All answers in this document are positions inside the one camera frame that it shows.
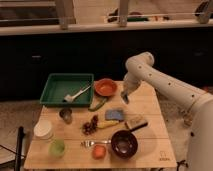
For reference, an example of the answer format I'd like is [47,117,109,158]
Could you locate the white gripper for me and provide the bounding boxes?
[121,84,137,97]

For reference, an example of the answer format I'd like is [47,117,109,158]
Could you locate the light blue towel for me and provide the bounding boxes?
[122,94,129,104]

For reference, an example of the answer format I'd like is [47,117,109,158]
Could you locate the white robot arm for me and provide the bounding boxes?
[121,52,213,171]

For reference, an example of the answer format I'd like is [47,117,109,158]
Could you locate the small metal cup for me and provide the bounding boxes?
[59,108,72,124]

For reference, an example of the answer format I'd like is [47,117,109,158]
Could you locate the green plastic cup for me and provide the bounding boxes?
[49,139,65,157]

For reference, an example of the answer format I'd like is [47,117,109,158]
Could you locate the orange bowl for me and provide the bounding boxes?
[94,78,117,97]

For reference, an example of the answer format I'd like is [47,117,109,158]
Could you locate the blue sponge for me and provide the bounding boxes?
[105,110,124,121]

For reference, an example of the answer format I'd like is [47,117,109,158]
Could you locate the yellow corn cob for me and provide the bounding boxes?
[97,120,119,129]

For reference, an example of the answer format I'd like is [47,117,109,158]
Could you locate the dark purple bowl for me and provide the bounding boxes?
[111,130,138,159]

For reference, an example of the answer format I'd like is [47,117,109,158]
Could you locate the bunch of dark grapes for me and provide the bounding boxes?
[82,115,98,135]

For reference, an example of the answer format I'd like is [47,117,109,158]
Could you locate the green plastic tray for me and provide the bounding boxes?
[40,73,94,107]

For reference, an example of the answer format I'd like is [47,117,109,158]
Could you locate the silver fork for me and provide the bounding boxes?
[81,140,111,148]

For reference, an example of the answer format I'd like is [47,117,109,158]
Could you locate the orange tomato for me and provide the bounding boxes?
[92,145,106,159]

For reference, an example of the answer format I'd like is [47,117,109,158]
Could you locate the black chair frame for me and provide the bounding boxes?
[0,126,25,171]

